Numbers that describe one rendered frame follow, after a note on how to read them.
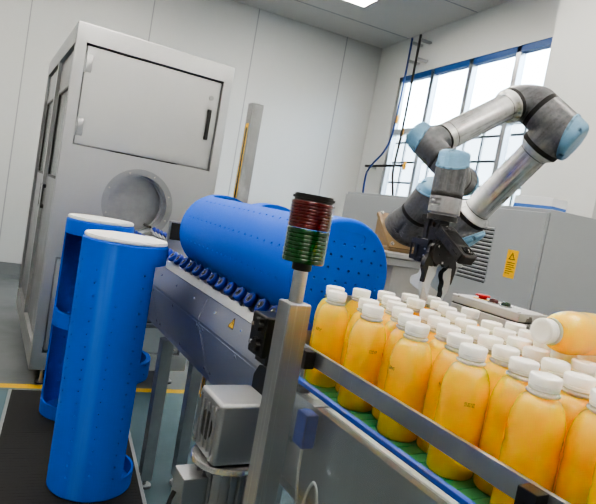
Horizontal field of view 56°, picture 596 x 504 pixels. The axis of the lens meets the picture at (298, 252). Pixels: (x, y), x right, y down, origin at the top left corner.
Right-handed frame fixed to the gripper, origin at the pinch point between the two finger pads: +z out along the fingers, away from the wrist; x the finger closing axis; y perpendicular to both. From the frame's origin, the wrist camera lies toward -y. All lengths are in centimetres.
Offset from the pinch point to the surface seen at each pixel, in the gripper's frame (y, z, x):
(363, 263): 14.8, -5.0, 10.8
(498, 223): 112, -26, -145
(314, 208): -29, -16, 54
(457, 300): -0.6, -0.5, -7.5
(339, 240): 14.8, -9.8, 19.1
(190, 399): 115, 70, 10
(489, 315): -10.8, 0.6, -7.5
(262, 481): -28, 25, 54
